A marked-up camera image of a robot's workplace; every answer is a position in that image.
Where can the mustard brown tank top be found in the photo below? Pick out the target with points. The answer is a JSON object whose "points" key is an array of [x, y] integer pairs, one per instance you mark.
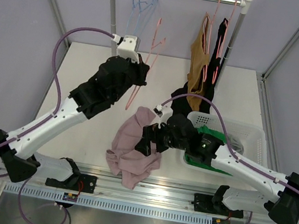
{"points": [[195, 85]]}

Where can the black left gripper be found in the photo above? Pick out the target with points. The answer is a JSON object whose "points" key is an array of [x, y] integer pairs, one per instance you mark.
{"points": [[141, 69]]}

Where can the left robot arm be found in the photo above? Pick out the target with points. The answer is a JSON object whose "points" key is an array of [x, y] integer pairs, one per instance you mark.
{"points": [[19, 148]]}

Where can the white slotted cable duct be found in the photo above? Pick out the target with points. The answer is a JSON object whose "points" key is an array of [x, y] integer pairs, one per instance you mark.
{"points": [[110, 205]]}

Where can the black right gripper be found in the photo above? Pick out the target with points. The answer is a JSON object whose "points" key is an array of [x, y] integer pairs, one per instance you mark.
{"points": [[150, 133]]}

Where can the black tank top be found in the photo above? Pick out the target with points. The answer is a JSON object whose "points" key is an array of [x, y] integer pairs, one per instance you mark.
{"points": [[185, 102]]}

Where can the pink tank top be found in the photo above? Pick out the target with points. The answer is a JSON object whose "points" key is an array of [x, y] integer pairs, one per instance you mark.
{"points": [[123, 159]]}

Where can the green tank top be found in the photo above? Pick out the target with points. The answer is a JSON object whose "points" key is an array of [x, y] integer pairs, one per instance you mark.
{"points": [[209, 132]]}

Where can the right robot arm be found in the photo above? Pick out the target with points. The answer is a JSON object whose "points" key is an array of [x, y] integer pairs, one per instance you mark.
{"points": [[273, 193]]}

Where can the right aluminium frame post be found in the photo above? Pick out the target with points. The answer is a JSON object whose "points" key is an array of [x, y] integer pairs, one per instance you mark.
{"points": [[285, 50]]}

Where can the white plastic laundry basket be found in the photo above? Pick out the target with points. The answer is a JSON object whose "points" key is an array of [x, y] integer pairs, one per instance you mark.
{"points": [[251, 137]]}

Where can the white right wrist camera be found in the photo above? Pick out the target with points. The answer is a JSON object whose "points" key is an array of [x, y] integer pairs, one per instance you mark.
{"points": [[162, 113]]}

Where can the light blue hanger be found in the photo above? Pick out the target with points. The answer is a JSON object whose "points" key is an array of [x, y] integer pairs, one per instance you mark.
{"points": [[131, 14], [144, 16]]}

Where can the grey tank top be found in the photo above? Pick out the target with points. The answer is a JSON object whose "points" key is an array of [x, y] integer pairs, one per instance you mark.
{"points": [[235, 144]]}

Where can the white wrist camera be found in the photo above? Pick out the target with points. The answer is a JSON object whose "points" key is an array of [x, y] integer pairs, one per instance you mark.
{"points": [[127, 47], [162, 113]]}

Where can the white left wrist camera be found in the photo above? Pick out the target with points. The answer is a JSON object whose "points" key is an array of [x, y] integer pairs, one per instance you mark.
{"points": [[127, 47]]}

